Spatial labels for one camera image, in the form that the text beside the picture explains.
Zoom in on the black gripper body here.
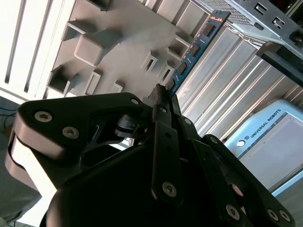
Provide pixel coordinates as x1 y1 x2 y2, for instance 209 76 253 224
39 113 228 227

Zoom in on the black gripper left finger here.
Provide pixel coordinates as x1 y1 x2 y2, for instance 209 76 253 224
4 84 185 209

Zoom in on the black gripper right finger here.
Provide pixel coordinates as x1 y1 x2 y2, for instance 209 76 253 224
169 94 295 227

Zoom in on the blue RAM stick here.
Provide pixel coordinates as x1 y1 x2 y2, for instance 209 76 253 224
165 9 232 97

